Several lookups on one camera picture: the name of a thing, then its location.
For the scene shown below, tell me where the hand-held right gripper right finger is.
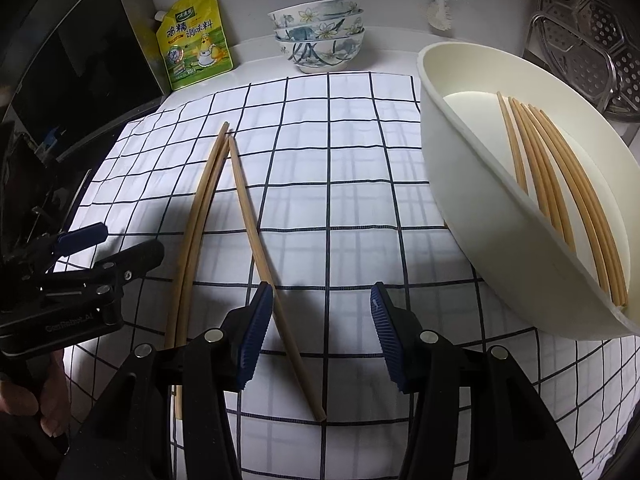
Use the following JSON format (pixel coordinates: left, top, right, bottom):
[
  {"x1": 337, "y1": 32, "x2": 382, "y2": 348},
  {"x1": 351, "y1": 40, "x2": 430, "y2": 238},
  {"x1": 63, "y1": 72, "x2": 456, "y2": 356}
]
[{"x1": 370, "y1": 281, "x2": 583, "y2": 480}]

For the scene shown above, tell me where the white black-grid cloth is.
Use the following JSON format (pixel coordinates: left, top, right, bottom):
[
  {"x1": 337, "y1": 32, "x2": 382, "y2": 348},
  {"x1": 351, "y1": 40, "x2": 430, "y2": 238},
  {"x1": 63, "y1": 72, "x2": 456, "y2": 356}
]
[{"x1": 65, "y1": 72, "x2": 640, "y2": 480}]

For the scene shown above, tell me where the floral ceramic bowl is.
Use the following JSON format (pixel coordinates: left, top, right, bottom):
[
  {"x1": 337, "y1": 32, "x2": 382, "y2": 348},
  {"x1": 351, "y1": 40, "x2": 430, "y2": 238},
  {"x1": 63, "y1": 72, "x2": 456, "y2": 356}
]
[
  {"x1": 277, "y1": 29, "x2": 367, "y2": 75},
  {"x1": 272, "y1": 12, "x2": 365, "y2": 42},
  {"x1": 267, "y1": 0, "x2": 362, "y2": 28}
]

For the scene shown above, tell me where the yellow seasoning pouch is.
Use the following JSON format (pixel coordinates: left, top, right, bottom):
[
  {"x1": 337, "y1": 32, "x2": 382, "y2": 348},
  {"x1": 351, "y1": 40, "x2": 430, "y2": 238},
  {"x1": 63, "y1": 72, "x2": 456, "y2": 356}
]
[{"x1": 154, "y1": 0, "x2": 235, "y2": 92}]

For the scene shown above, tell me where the perforated metal steamer tray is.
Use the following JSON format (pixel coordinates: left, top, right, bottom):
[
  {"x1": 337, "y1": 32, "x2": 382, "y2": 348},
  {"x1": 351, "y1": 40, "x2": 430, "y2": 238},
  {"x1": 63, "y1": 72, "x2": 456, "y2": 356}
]
[{"x1": 522, "y1": 0, "x2": 640, "y2": 121}]

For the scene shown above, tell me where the person's left hand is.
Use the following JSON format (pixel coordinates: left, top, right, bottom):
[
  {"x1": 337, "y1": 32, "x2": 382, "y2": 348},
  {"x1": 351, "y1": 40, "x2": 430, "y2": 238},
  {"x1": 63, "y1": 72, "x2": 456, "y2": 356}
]
[{"x1": 0, "y1": 349, "x2": 68, "y2": 438}]

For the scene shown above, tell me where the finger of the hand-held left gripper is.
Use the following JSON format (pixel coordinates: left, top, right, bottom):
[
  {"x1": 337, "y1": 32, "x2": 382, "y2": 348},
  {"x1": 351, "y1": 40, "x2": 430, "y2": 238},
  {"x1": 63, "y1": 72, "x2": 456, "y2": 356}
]
[
  {"x1": 22, "y1": 222, "x2": 109, "y2": 272},
  {"x1": 40, "y1": 239, "x2": 166, "y2": 306}
]

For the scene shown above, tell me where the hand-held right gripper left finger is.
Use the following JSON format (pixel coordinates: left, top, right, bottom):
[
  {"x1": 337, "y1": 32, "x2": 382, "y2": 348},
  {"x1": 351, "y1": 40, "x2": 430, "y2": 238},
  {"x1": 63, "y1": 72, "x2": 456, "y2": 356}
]
[{"x1": 57, "y1": 282, "x2": 275, "y2": 480}]

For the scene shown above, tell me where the long wooden chopstick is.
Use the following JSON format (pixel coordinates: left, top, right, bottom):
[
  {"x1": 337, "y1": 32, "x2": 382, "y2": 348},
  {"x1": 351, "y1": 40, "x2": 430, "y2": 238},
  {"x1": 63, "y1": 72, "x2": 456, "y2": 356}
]
[
  {"x1": 537, "y1": 108, "x2": 629, "y2": 308},
  {"x1": 518, "y1": 102, "x2": 576, "y2": 253},
  {"x1": 227, "y1": 136, "x2": 327, "y2": 422},
  {"x1": 527, "y1": 105, "x2": 616, "y2": 296},
  {"x1": 175, "y1": 132, "x2": 236, "y2": 348},
  {"x1": 496, "y1": 91, "x2": 529, "y2": 195},
  {"x1": 508, "y1": 97, "x2": 553, "y2": 221},
  {"x1": 164, "y1": 121, "x2": 232, "y2": 420}
]

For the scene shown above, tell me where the cream plastic basin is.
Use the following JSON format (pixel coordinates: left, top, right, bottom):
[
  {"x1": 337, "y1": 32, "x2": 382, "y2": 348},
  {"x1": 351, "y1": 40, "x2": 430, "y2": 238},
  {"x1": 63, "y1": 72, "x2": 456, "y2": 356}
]
[{"x1": 416, "y1": 41, "x2": 640, "y2": 342}]

